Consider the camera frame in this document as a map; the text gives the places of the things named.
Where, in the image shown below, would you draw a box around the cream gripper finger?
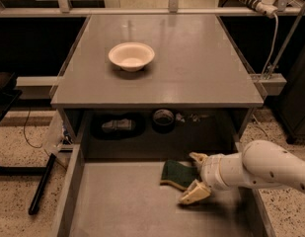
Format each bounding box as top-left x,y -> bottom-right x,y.
179,180 -> 211,204
190,152 -> 208,165

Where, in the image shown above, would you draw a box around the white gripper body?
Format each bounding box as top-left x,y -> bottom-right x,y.
199,153 -> 246,190

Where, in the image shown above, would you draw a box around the green yellow sponge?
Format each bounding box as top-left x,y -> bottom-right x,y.
160,160 -> 198,192

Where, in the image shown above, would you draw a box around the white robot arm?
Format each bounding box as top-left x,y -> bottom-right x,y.
179,140 -> 305,204

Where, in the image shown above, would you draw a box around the grey counter cabinet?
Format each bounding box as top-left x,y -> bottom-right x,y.
52,15 -> 263,160

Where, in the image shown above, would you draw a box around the grey open drawer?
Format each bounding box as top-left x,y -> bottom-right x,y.
49,144 -> 275,237

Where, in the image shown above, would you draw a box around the crumpled foil scraps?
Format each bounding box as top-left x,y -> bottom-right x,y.
175,113 -> 209,123

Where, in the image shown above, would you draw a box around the dark round can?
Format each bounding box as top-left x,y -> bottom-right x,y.
152,109 -> 175,132

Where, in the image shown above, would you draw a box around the grey bottle lying down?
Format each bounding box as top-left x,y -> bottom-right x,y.
102,118 -> 135,133

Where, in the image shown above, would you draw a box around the white paper bowl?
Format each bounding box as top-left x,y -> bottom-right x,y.
109,42 -> 155,72

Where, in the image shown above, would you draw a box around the black table leg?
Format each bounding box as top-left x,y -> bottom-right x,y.
28,154 -> 56,215

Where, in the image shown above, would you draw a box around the black chair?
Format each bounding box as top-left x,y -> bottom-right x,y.
0,72 -> 22,121

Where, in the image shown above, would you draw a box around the white cable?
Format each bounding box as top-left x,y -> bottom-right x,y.
260,13 -> 280,79

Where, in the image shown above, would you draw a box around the black white ribbed handle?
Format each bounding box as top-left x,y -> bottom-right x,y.
239,0 -> 277,18

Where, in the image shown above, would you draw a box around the black thin floor cable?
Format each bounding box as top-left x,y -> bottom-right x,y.
23,107 -> 44,150

